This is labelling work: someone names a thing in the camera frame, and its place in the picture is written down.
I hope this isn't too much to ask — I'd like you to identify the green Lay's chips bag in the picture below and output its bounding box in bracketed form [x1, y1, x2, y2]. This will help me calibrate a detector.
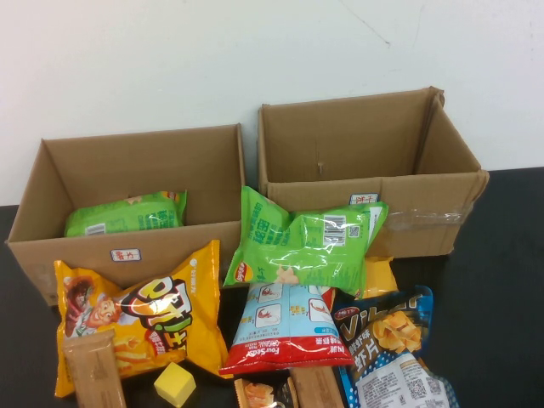
[223, 185, 390, 298]

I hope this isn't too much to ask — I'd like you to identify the small brown orange snack packet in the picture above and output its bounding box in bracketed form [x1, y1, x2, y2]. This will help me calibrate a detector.
[233, 377, 297, 408]

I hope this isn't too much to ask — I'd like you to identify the plain yellow snack packet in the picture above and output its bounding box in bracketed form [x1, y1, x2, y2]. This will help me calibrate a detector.
[359, 256, 400, 300]

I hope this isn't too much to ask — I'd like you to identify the green snack bag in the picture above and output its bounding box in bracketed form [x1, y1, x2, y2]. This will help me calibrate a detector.
[63, 190, 188, 238]

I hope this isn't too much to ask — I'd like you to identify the brown wrapped snack bar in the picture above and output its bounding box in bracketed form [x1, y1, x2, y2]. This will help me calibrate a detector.
[288, 365, 345, 408]
[62, 329, 128, 408]

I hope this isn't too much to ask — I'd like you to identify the blue polka dot snack bag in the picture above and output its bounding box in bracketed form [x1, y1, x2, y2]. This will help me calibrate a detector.
[337, 351, 458, 408]

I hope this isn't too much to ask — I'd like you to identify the taped cardboard box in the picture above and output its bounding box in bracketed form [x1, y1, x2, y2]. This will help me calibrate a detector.
[258, 86, 490, 259]

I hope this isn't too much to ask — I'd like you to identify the red blue Four Seas bag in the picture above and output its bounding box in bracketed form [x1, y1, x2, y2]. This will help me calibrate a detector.
[218, 280, 356, 376]

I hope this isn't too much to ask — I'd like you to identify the yellow chef cartoon chips bag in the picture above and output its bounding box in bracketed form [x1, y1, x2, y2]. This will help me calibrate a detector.
[54, 239, 234, 399]

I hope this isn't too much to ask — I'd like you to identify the clear packing tape strip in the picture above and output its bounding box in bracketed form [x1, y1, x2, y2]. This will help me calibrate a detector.
[384, 205, 473, 227]

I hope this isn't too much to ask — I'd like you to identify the dark blue shrimp chips bag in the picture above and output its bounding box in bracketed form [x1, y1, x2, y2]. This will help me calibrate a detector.
[330, 285, 434, 383]

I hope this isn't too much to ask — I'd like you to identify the cardboard box with crisps sticker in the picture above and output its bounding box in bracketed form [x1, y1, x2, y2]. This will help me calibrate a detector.
[4, 122, 247, 307]

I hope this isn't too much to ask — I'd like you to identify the yellow foam cube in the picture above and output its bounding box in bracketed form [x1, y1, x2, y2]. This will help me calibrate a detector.
[153, 361, 197, 405]

